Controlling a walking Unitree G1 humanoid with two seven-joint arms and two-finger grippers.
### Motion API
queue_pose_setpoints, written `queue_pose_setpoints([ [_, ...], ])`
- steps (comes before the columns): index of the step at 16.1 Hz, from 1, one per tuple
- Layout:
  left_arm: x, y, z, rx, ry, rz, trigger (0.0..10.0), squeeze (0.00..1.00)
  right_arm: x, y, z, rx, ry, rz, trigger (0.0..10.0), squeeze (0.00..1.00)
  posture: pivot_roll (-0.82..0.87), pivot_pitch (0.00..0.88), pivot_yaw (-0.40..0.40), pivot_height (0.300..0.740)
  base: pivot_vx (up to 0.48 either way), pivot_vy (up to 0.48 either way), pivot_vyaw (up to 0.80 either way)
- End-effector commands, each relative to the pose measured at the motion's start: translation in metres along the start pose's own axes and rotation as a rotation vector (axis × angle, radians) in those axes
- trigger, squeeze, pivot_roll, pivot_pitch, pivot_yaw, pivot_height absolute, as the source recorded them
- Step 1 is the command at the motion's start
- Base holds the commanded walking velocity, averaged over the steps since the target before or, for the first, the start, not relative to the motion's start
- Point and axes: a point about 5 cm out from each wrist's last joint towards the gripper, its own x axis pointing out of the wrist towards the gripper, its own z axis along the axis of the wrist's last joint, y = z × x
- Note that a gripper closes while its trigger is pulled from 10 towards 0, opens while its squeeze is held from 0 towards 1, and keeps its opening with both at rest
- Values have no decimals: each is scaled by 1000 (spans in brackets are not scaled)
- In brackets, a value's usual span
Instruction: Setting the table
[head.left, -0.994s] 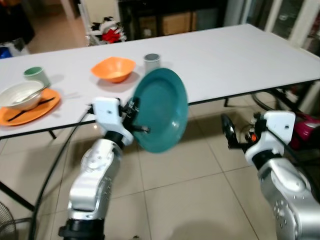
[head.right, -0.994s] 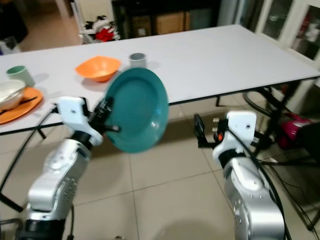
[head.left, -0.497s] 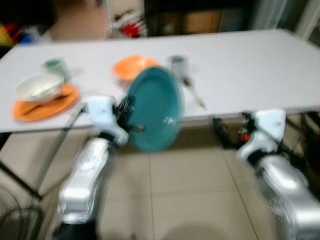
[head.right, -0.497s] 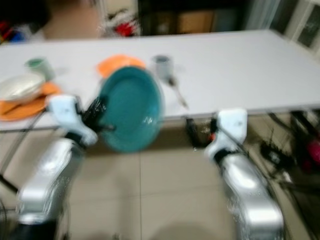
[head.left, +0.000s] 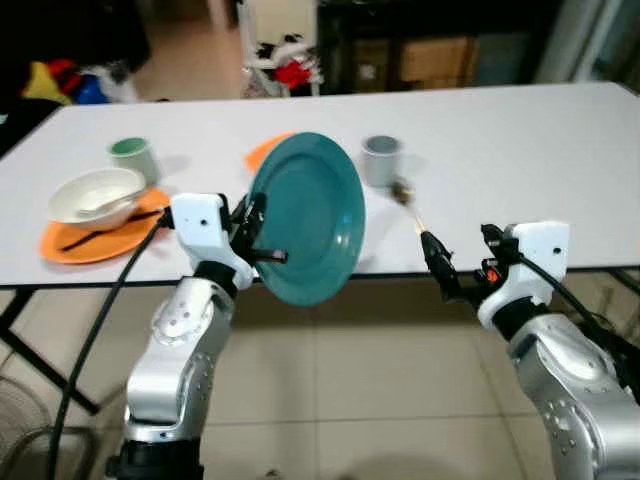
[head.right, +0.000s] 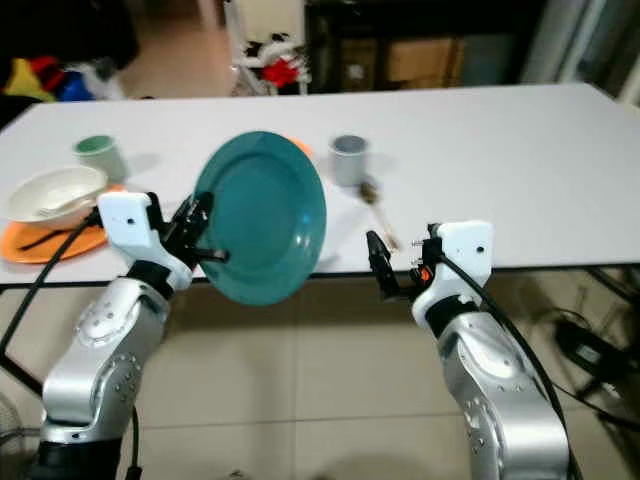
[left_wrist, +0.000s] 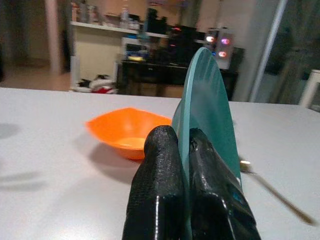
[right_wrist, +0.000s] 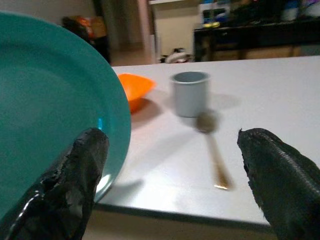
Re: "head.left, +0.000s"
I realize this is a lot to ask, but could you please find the teal round plate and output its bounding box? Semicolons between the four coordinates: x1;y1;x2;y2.
247;131;367;307

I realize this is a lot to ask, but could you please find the orange bowl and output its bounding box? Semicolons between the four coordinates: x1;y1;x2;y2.
245;132;298;173

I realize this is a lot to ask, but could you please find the grey cup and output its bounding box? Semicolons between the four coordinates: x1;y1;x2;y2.
361;135;404;189

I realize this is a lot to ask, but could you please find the orange square plate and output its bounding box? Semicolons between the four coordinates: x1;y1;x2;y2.
39;186;173;266

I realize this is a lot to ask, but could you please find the green cup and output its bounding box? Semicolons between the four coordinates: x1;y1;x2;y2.
108;136;161;188

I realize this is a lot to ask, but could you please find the white black red toy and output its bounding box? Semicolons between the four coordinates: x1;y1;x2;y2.
243;33;323;99

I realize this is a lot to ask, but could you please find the black chopstick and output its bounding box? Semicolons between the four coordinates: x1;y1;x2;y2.
58;207;167;252

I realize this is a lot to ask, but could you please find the dark shelf unit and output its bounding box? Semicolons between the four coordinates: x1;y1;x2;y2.
316;0;561;93

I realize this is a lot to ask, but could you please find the white ceramic bowl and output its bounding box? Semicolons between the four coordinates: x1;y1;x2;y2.
47;167;149;231

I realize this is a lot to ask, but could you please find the small cardboard box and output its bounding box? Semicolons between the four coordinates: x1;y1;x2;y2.
350;40;393;91

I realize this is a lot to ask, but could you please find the large cardboard box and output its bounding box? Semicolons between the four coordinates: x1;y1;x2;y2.
398;37;478;89

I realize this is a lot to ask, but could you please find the blue toy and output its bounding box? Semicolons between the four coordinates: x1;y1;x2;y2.
75;73;111;106

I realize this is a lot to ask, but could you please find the grey curtain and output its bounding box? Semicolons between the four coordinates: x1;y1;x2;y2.
533;0;640;86

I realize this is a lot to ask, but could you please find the black table leg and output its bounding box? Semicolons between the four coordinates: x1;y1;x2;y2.
0;288;101;416

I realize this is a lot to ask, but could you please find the yellow toy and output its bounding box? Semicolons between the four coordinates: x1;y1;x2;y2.
22;60;71;105

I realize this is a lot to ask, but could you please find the black cabinet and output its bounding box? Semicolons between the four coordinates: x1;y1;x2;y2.
0;0;151;76

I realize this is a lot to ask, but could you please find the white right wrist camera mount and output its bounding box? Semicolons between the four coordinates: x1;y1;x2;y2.
478;220;572;329

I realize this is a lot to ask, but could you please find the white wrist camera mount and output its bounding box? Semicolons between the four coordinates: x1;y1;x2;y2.
169;192;251;289
478;220;572;329

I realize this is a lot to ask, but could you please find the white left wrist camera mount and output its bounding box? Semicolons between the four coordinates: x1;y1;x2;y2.
169;192;251;289

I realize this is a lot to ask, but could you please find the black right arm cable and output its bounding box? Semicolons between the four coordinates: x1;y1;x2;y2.
515;255;640;401

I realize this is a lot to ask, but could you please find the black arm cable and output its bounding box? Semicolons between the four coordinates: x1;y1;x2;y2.
515;255;640;401
45;208;173;480

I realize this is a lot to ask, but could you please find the wooden handled utensil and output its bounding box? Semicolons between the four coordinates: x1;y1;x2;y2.
391;178;433;239

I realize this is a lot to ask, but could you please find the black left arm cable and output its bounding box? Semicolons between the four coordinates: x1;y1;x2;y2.
45;208;173;480

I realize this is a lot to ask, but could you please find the wire fan guard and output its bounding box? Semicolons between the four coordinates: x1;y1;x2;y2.
0;375;101;480

